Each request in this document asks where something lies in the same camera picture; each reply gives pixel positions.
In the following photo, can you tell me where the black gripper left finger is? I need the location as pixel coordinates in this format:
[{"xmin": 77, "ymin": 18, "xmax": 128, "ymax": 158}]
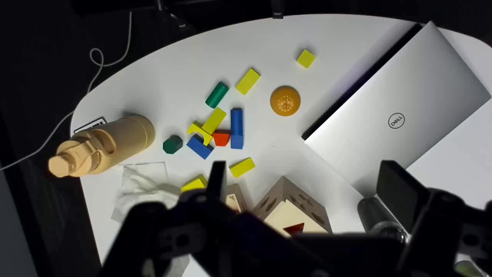
[{"xmin": 207, "ymin": 160, "xmax": 228, "ymax": 205}]

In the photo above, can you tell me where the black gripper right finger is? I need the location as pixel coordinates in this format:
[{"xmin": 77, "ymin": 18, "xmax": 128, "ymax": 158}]
[{"xmin": 376, "ymin": 158, "xmax": 437, "ymax": 235}]

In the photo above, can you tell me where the silver Dell laptop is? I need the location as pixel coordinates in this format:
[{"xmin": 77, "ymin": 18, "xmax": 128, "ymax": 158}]
[{"xmin": 300, "ymin": 20, "xmax": 492, "ymax": 198}]

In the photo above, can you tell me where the yellow triangle block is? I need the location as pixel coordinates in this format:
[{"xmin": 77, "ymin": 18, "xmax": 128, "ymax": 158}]
[{"xmin": 179, "ymin": 174, "xmax": 210, "ymax": 194}]

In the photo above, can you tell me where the small wooden box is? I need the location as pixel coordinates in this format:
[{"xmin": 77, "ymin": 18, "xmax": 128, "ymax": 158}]
[{"xmin": 222, "ymin": 183, "xmax": 251, "ymax": 214}]

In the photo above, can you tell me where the yellow rectangular block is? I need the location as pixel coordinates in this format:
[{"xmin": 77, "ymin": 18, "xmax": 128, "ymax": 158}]
[
  {"xmin": 200, "ymin": 106, "xmax": 228, "ymax": 135},
  {"xmin": 234, "ymin": 66, "xmax": 263, "ymax": 97},
  {"xmin": 228, "ymin": 155, "xmax": 257, "ymax": 180}
]

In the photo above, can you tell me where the short blue block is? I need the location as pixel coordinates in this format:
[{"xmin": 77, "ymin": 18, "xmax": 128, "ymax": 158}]
[{"xmin": 187, "ymin": 134, "xmax": 216, "ymax": 161}]

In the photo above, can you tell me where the red block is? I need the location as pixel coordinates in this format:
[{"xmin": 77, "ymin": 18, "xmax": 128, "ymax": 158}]
[{"xmin": 211, "ymin": 129, "xmax": 233, "ymax": 148}]

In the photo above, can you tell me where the yellow arch block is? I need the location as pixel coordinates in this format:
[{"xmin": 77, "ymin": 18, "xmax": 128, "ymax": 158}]
[{"xmin": 185, "ymin": 121, "xmax": 214, "ymax": 146}]

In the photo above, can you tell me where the long blue block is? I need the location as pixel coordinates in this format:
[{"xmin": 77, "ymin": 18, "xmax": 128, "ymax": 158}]
[{"xmin": 230, "ymin": 106, "xmax": 247, "ymax": 151}]

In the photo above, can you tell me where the green hexagon block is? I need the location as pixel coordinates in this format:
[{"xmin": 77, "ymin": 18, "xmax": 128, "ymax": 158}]
[{"xmin": 162, "ymin": 134, "xmax": 185, "ymax": 155}]

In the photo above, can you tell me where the clear plastic wrapper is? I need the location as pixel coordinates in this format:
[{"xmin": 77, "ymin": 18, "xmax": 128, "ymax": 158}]
[{"xmin": 111, "ymin": 161, "xmax": 182, "ymax": 223}]

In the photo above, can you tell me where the wooden shape sorter box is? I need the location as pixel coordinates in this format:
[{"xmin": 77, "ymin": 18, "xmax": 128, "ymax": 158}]
[{"xmin": 251, "ymin": 175, "xmax": 334, "ymax": 237}]

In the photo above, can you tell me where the green cylinder block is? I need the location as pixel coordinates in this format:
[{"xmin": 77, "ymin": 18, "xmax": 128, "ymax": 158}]
[{"xmin": 205, "ymin": 80, "xmax": 231, "ymax": 109}]

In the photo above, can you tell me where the orange ball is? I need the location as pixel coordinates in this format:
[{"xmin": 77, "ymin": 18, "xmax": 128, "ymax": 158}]
[{"xmin": 270, "ymin": 84, "xmax": 303, "ymax": 118}]

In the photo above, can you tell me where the tan wooden bottle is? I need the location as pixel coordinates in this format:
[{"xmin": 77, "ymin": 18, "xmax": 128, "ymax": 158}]
[{"xmin": 47, "ymin": 112, "xmax": 157, "ymax": 180}]

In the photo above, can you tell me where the clear table label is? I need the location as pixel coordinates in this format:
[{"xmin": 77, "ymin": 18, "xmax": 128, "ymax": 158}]
[{"xmin": 73, "ymin": 115, "xmax": 110, "ymax": 135}]

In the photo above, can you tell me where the yellow cube block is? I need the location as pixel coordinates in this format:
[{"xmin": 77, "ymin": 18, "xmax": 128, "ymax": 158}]
[{"xmin": 296, "ymin": 48, "xmax": 317, "ymax": 71}]

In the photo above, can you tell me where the white cable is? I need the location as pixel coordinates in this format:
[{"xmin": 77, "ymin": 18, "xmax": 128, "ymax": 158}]
[{"xmin": 0, "ymin": 9, "xmax": 136, "ymax": 174}]

